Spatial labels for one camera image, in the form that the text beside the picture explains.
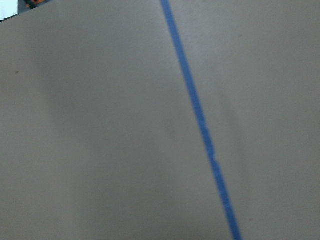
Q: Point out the dark orange object at edge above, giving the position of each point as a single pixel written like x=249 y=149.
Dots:
x=30 y=4

